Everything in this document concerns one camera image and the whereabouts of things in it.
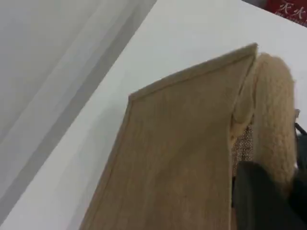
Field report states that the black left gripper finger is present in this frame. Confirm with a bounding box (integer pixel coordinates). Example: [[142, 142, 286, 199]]
[[287, 121, 307, 230], [231, 160, 303, 230]]

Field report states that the brown jute tote bag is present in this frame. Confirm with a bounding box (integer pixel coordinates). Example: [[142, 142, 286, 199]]
[[79, 42, 297, 230]]

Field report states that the red object with white print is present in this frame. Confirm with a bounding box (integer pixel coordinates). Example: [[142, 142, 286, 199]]
[[265, 0, 307, 27]]

